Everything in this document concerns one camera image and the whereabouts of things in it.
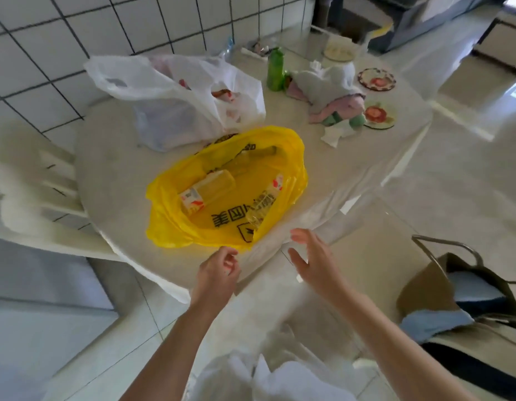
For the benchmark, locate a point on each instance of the person's left hand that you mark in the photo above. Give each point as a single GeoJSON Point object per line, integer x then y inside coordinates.
{"type": "Point", "coordinates": [214, 283]}

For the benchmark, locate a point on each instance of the person's right hand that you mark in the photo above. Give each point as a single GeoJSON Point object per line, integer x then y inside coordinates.
{"type": "Point", "coordinates": [322, 275]}

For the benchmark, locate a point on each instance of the yellow plastic bag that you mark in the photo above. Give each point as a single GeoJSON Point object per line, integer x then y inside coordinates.
{"type": "Point", "coordinates": [174, 221]}

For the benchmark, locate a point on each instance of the red label water bottle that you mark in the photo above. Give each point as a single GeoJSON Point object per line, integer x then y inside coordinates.
{"type": "Point", "coordinates": [208, 192]}
{"type": "Point", "coordinates": [264, 202]}

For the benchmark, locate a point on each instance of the white refrigerator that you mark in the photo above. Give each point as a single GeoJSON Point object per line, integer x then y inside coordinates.
{"type": "Point", "coordinates": [45, 342]}

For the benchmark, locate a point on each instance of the white plastic bag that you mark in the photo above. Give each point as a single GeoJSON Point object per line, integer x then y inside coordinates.
{"type": "Point", "coordinates": [178, 104]}

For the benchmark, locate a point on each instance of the person's right forearm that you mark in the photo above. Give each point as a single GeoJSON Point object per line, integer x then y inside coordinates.
{"type": "Point", "coordinates": [400, 359]}

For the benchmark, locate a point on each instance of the person's left forearm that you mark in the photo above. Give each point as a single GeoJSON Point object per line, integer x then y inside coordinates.
{"type": "Point", "coordinates": [166, 363]}

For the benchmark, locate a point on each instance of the brown paper bag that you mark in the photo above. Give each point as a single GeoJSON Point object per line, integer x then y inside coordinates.
{"type": "Point", "coordinates": [425, 283]}

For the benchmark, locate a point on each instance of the green bag roll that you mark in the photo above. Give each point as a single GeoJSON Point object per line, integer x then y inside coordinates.
{"type": "Point", "coordinates": [276, 70]}

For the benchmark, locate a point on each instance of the white cushioned chair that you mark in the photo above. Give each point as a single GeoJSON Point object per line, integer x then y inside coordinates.
{"type": "Point", "coordinates": [366, 254]}

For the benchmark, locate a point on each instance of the light blue cloth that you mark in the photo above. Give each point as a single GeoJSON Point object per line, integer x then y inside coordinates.
{"type": "Point", "coordinates": [433, 325]}

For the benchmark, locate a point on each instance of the white crumpled tissue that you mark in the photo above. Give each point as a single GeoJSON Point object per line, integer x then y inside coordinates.
{"type": "Point", "coordinates": [337, 135]}

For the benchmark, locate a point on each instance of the round dining table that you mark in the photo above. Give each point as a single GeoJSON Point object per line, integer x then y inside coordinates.
{"type": "Point", "coordinates": [112, 171]}

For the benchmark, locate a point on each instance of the green towel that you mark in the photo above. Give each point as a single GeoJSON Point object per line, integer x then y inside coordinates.
{"type": "Point", "coordinates": [357, 120]}

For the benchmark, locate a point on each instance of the yellow rim round coaster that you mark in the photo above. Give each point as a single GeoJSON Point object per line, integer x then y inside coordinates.
{"type": "Point", "coordinates": [379, 116]}

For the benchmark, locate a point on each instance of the red rim round coaster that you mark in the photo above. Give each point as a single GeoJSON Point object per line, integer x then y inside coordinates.
{"type": "Point", "coordinates": [377, 80]}

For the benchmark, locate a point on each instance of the white slatted chair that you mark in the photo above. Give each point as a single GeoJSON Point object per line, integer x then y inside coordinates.
{"type": "Point", "coordinates": [28, 196]}

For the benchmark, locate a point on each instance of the small clear blue-cap bottle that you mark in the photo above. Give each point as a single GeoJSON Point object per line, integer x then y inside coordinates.
{"type": "Point", "coordinates": [226, 50]}

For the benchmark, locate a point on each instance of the small yellow object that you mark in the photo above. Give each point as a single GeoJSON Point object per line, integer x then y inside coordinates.
{"type": "Point", "coordinates": [380, 30]}

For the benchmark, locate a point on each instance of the dark low furniture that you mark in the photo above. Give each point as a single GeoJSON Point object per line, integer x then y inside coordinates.
{"type": "Point", "coordinates": [408, 25]}

